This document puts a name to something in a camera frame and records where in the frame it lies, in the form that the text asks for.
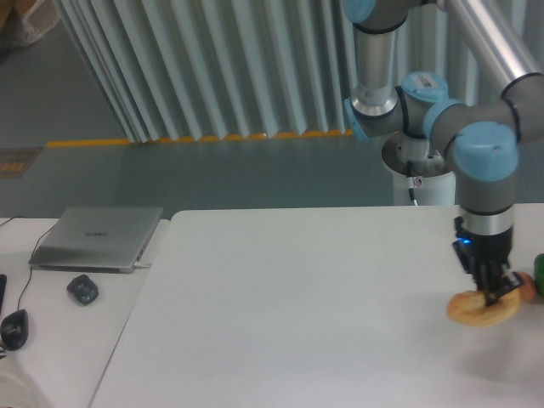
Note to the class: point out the white folding partition screen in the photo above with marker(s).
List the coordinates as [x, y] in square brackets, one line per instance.
[199, 69]

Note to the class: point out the golden triangular bread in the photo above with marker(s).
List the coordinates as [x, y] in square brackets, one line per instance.
[470, 308]

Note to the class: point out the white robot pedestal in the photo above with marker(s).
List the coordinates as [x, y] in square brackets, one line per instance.
[419, 174]

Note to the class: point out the black computer mouse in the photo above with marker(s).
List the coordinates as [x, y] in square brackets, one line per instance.
[15, 330]

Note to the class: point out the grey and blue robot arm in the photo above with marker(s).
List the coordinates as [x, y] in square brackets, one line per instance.
[478, 143]

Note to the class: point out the silver closed laptop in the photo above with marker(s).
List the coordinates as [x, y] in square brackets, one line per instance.
[97, 239]

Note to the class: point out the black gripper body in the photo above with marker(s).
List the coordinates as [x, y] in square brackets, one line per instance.
[475, 251]

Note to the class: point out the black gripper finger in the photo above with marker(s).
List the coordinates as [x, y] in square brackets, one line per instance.
[499, 280]
[482, 277]

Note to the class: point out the brown egg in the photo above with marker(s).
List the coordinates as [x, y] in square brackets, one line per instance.
[527, 289]

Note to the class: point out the black keyboard edge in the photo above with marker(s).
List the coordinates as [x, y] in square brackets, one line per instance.
[3, 286]

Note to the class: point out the green vegetable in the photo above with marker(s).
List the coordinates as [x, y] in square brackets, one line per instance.
[539, 274]

